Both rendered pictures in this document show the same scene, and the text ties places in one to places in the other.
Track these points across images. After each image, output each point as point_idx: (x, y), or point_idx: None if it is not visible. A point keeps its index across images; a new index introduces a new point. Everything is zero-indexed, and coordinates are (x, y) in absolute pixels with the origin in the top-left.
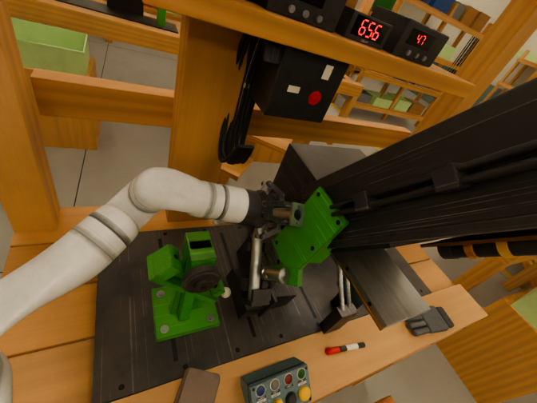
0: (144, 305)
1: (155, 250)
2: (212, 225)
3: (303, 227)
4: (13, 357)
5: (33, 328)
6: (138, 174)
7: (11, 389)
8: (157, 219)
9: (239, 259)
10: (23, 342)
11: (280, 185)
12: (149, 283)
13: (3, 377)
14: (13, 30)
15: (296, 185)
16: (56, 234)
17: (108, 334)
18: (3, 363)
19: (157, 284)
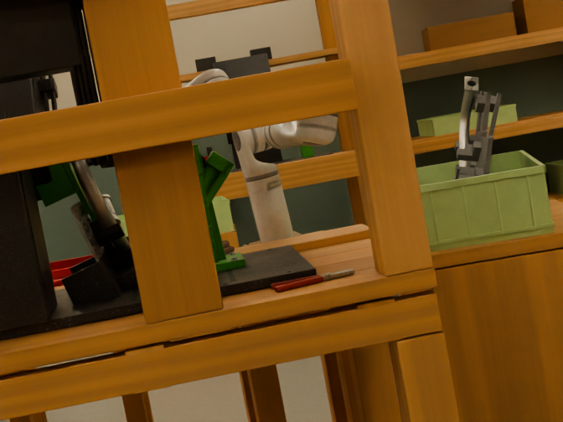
0: (253, 262)
1: (240, 276)
2: (142, 314)
3: (69, 162)
4: (360, 248)
5: (353, 253)
6: (225, 74)
7: (294, 136)
8: (237, 299)
9: (120, 292)
10: (357, 250)
11: (30, 207)
12: (247, 267)
13: (296, 129)
14: (338, 10)
15: (28, 174)
16: (373, 270)
17: (285, 253)
18: (297, 127)
19: (239, 269)
